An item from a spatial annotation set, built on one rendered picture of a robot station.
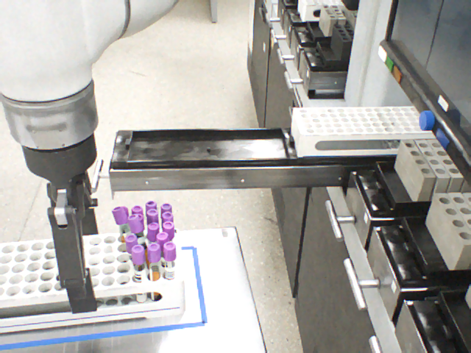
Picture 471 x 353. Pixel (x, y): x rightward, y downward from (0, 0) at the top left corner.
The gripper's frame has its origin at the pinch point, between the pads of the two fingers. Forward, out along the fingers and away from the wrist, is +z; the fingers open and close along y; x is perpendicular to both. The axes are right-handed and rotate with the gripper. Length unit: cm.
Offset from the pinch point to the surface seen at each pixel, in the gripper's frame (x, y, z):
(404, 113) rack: 59, -34, 1
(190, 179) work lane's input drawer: 16.0, -29.2, 9.2
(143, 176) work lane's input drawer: 7.3, -30.0, 8.4
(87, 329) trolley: -0.1, 5.6, 5.4
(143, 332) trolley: 6.7, 7.1, 5.4
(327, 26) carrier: 58, -83, 2
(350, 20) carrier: 65, -85, 1
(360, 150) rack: 48, -28, 5
